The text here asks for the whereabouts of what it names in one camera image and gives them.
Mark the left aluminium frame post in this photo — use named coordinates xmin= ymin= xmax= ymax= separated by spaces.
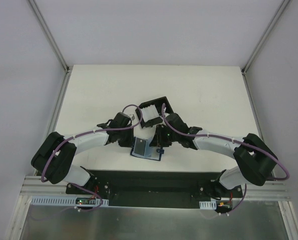
xmin=27 ymin=0 xmax=71 ymax=73

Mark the white cable duct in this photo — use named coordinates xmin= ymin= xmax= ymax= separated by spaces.
xmin=199 ymin=200 xmax=217 ymax=210
xmin=31 ymin=196 xmax=109 ymax=207

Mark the blue leather card holder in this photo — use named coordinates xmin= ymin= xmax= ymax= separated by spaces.
xmin=130 ymin=137 xmax=164 ymax=161

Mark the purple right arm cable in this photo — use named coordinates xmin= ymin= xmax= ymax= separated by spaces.
xmin=161 ymin=103 xmax=290 ymax=220

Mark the right white cable duct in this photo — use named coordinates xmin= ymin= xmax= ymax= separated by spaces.
xmin=199 ymin=200 xmax=217 ymax=210

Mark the aluminium front rail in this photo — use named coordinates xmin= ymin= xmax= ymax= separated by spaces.
xmin=20 ymin=175 xmax=291 ymax=202

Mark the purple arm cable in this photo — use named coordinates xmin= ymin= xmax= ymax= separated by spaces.
xmin=30 ymin=103 xmax=143 ymax=222
xmin=161 ymin=103 xmax=290 ymax=220

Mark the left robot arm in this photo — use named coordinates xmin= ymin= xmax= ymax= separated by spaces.
xmin=31 ymin=112 xmax=133 ymax=195

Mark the black card tray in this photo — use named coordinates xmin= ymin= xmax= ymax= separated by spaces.
xmin=135 ymin=96 xmax=174 ymax=129

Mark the white card stack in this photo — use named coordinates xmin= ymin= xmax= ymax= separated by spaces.
xmin=141 ymin=104 xmax=159 ymax=122

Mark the right aluminium frame post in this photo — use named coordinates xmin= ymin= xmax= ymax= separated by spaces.
xmin=241 ymin=0 xmax=292 ymax=76

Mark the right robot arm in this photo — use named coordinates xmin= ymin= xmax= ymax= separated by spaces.
xmin=150 ymin=113 xmax=276 ymax=199

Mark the left white cable duct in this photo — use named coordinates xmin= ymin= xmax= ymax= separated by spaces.
xmin=31 ymin=196 xmax=109 ymax=207

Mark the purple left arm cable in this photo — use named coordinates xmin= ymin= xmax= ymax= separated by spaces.
xmin=30 ymin=103 xmax=143 ymax=222

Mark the aluminium frame post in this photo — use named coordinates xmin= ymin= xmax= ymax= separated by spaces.
xmin=27 ymin=0 xmax=71 ymax=73
xmin=241 ymin=0 xmax=292 ymax=76

